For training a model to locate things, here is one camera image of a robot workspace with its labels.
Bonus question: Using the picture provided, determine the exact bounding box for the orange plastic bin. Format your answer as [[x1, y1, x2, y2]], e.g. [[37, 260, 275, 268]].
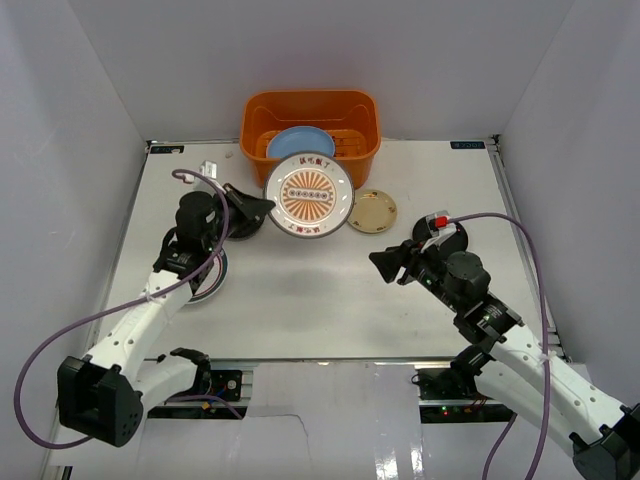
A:
[[239, 89, 381, 188]]

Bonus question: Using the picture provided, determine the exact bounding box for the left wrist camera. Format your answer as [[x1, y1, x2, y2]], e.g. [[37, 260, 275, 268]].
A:
[[199, 160, 217, 180]]

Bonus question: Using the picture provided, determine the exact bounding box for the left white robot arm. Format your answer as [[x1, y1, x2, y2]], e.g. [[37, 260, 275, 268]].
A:
[[57, 184, 275, 447]]

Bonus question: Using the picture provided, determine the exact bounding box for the blue table label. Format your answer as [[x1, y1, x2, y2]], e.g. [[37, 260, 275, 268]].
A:
[[149, 145, 184, 155], [450, 141, 486, 150]]

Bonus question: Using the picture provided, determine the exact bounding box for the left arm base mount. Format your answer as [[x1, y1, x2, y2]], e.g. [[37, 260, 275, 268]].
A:
[[146, 368, 243, 409]]

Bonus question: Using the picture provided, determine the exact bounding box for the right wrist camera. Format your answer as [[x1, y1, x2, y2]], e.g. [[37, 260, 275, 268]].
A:
[[422, 214, 457, 251]]

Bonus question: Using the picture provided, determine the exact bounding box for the black plate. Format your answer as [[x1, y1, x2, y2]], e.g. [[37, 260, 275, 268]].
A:
[[227, 217, 264, 241], [411, 217, 469, 260]]

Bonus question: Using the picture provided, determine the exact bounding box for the green rimmed white plate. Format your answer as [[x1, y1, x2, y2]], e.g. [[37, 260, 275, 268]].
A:
[[187, 249, 229, 305]]

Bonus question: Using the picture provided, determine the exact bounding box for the beige small plate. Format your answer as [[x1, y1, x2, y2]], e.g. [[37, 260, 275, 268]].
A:
[[347, 189, 398, 234]]

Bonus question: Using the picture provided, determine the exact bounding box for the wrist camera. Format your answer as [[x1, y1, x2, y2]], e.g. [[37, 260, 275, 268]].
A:
[[422, 214, 457, 251], [199, 160, 217, 180]]

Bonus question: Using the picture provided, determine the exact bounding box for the left blue table label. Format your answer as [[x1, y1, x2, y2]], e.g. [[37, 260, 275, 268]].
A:
[[149, 145, 184, 155]]

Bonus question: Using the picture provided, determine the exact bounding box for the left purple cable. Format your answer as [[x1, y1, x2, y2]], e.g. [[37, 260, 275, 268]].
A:
[[13, 168, 246, 450]]

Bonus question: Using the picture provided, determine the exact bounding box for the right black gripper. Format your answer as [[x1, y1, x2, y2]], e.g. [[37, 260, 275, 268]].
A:
[[368, 234, 464, 314]]

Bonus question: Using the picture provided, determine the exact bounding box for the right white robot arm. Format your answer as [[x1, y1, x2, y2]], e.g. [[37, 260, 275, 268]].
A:
[[369, 241, 639, 479]]

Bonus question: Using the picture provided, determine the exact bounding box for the sunburst pattern plate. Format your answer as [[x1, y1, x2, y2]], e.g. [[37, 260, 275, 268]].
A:
[[263, 152, 355, 239]]

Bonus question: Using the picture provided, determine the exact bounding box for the blue plate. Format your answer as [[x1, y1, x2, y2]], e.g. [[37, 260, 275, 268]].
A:
[[266, 126, 336, 158]]

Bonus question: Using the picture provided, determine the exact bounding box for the right blue table label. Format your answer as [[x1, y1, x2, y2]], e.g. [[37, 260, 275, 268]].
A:
[[450, 141, 486, 150]]

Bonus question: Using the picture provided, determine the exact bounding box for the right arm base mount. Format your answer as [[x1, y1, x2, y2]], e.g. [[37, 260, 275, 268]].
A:
[[410, 367, 512, 424]]

